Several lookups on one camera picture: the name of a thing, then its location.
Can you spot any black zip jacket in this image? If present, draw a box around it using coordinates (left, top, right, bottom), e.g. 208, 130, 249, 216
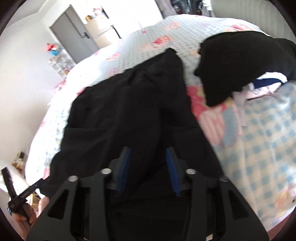
38, 47, 224, 241

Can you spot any person's left hand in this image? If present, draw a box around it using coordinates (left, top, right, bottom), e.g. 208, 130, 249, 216
13, 203, 37, 226

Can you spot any checkered cartoon bed quilt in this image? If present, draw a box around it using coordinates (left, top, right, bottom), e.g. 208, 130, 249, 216
25, 15, 295, 230

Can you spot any white and blue garment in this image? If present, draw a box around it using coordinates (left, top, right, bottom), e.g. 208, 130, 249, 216
232, 72, 287, 126

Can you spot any black garment pile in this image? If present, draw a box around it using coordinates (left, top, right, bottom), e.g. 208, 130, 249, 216
194, 31, 295, 107

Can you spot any grey door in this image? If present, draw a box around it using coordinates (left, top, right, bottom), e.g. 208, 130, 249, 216
50, 6, 99, 64

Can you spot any white padded headboard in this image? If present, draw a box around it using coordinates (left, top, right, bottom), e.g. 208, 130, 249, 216
211, 1, 295, 42

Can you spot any dark cluttered shelf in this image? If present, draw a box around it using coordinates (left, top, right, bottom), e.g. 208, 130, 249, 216
154, 0, 216, 19

